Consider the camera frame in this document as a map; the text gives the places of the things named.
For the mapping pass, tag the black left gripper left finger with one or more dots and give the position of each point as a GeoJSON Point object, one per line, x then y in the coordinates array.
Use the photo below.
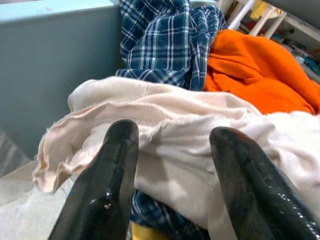
{"type": "Point", "coordinates": [105, 187]}

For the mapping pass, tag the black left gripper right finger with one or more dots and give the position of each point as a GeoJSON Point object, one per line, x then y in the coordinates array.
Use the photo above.
{"type": "Point", "coordinates": [255, 195]}

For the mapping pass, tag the cream white garment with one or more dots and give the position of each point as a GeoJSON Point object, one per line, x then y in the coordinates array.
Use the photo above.
{"type": "Point", "coordinates": [175, 105]}

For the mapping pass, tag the yellow garment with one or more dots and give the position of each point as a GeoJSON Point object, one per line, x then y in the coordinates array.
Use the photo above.
{"type": "Point", "coordinates": [147, 233]}

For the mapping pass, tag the orange garment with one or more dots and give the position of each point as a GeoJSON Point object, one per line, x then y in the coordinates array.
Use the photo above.
{"type": "Point", "coordinates": [250, 70]}

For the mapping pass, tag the light blue child chair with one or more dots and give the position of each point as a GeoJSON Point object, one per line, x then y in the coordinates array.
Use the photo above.
{"type": "Point", "coordinates": [50, 75]}

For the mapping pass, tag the blue plaid garment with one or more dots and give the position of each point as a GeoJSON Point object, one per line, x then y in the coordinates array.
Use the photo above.
{"type": "Point", "coordinates": [160, 45]}

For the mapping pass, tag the grey white folding chair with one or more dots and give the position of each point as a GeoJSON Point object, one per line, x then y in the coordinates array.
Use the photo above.
{"type": "Point", "coordinates": [240, 15]}

